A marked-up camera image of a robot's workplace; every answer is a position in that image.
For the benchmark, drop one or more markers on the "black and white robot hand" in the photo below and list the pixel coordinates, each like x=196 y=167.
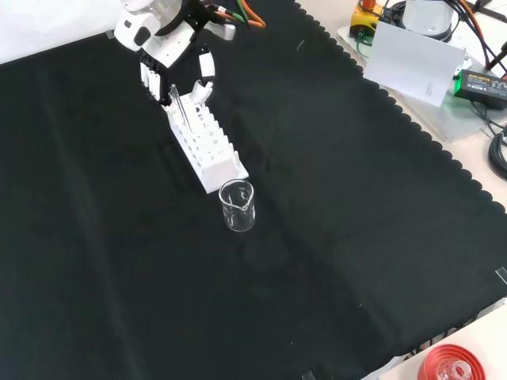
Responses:
x=168 y=43

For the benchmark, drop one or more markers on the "white test tube rack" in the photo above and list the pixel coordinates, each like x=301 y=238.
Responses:
x=216 y=168

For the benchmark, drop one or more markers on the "grey tape strip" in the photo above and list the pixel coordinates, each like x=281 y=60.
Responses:
x=502 y=276
x=109 y=35
x=309 y=376

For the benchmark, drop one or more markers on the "small clear glass beaker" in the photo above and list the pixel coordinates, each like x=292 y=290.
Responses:
x=237 y=219

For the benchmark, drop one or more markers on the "yellow stop button box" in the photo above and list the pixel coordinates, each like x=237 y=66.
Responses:
x=362 y=17

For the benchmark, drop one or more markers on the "black scalloped bench cloth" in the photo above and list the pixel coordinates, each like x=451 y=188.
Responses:
x=119 y=257

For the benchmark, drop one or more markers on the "black power supply box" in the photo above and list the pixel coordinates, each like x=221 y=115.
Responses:
x=483 y=89

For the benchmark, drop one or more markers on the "red ribbed round lid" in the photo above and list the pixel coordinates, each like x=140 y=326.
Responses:
x=431 y=358

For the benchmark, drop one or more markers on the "small clear glass piece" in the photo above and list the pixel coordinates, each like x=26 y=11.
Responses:
x=455 y=371

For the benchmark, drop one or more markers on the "grey metal base plate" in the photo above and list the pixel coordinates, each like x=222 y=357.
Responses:
x=459 y=120

